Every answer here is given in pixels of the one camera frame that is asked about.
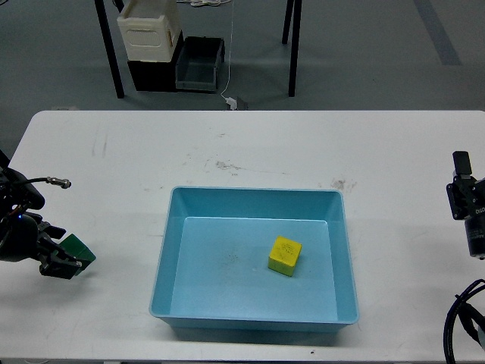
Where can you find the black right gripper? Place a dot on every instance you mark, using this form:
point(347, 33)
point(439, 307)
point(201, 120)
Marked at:
point(464, 194)

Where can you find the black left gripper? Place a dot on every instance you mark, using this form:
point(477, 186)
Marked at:
point(19, 242)

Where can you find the green wooden block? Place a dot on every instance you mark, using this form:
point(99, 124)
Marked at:
point(81, 252)

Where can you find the yellow wooden block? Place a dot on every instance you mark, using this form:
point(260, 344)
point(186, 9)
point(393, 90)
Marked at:
point(284, 256)

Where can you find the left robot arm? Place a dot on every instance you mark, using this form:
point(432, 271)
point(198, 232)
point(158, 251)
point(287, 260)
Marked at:
point(20, 197)

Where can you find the black storage box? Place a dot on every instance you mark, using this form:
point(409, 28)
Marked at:
point(156, 76)

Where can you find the blue plastic tray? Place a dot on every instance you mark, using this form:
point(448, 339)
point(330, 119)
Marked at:
point(213, 266)

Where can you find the dark grey plastic bin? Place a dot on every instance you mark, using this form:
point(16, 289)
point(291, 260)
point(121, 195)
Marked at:
point(198, 65)

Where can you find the white power adapter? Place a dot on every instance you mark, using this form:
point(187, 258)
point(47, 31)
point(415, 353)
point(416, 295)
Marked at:
point(231, 104)

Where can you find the cream plastic crate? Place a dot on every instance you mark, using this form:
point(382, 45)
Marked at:
point(150, 29)

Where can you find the black left table leg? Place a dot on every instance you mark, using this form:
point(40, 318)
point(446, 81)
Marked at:
point(109, 48)

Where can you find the black table leg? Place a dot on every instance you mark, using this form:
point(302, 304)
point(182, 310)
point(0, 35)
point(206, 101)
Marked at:
point(287, 21)
point(109, 48)
point(294, 54)

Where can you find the black right table leg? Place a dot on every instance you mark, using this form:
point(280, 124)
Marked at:
point(294, 54)

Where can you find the black rear table leg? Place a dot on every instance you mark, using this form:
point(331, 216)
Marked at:
point(287, 21)

